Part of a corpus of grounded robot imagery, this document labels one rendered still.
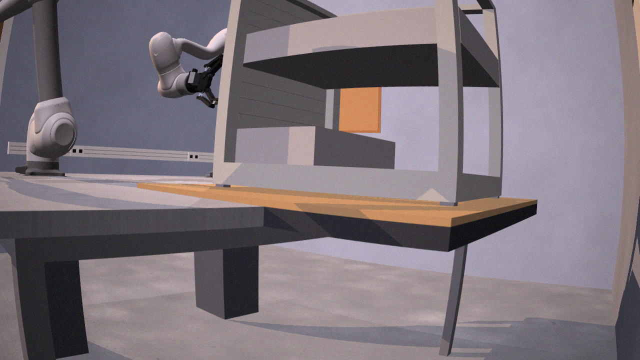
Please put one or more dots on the grey metal rack frame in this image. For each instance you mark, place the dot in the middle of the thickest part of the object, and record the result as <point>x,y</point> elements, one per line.
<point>285,63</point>

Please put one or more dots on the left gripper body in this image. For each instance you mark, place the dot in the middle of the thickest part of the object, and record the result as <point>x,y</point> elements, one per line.
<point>197,89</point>

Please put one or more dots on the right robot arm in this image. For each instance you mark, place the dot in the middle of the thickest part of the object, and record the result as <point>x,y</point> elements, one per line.
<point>52,129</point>

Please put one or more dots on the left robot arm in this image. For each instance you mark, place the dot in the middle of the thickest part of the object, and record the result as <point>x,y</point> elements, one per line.
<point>165,53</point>

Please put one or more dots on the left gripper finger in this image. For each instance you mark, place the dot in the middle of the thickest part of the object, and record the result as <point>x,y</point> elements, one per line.
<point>213,66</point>
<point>213,101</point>

